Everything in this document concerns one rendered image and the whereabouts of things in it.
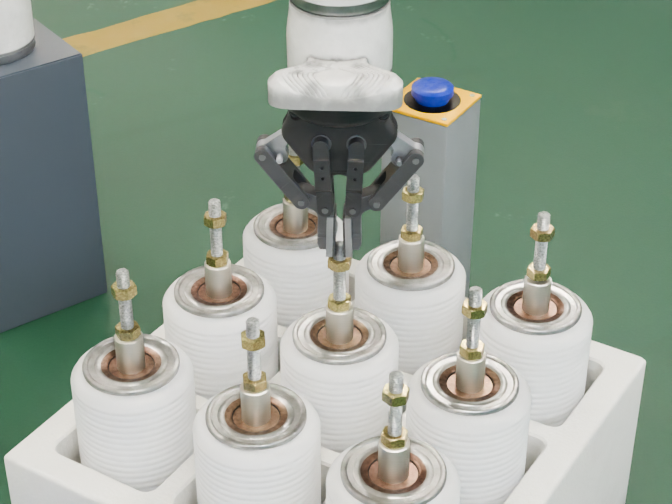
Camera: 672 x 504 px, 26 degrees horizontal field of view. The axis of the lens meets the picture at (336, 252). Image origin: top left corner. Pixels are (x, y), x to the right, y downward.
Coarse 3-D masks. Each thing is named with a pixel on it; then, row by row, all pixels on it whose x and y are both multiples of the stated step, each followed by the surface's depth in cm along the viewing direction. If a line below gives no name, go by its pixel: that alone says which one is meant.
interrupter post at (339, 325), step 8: (352, 304) 116; (328, 312) 115; (336, 312) 115; (344, 312) 115; (352, 312) 115; (328, 320) 115; (336, 320) 115; (344, 320) 115; (352, 320) 116; (328, 328) 116; (336, 328) 115; (344, 328) 115; (352, 328) 116; (328, 336) 116; (336, 336) 116; (344, 336) 116; (352, 336) 117
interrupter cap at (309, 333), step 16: (304, 320) 118; (320, 320) 118; (368, 320) 118; (304, 336) 116; (320, 336) 117; (368, 336) 117; (384, 336) 116; (304, 352) 115; (320, 352) 115; (336, 352) 115; (352, 352) 115; (368, 352) 115
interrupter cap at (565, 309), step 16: (512, 288) 122; (560, 288) 122; (496, 304) 120; (512, 304) 120; (560, 304) 120; (576, 304) 120; (512, 320) 118; (528, 320) 118; (544, 320) 118; (560, 320) 118; (576, 320) 118
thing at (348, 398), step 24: (288, 336) 117; (288, 360) 115; (312, 360) 114; (384, 360) 115; (288, 384) 117; (312, 384) 114; (336, 384) 114; (360, 384) 114; (384, 384) 116; (336, 408) 115; (360, 408) 115; (384, 408) 117; (336, 432) 116; (360, 432) 117
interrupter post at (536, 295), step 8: (528, 280) 118; (528, 288) 118; (536, 288) 118; (544, 288) 118; (528, 296) 119; (536, 296) 118; (544, 296) 118; (528, 304) 119; (536, 304) 119; (544, 304) 119; (528, 312) 119; (536, 312) 119; (544, 312) 119
